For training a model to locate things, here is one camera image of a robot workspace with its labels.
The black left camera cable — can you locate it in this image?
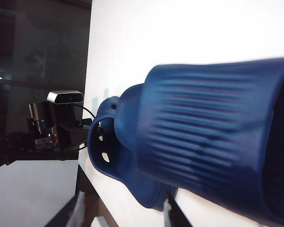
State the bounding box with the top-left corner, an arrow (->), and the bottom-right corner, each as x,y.
74,105 -> 97,119

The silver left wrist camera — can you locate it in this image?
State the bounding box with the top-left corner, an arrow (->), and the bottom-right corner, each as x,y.
46,90 -> 85,105

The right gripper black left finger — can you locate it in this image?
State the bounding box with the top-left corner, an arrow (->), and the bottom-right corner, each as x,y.
45,189 -> 86,227

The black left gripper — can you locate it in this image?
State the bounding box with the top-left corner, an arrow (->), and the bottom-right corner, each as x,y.
26,101 -> 90,150

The blue slipper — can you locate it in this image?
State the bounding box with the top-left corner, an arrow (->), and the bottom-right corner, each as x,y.
87,96 -> 179,213
115,56 -> 284,227

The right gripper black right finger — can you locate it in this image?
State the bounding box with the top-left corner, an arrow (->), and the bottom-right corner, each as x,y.
164,191 -> 189,227

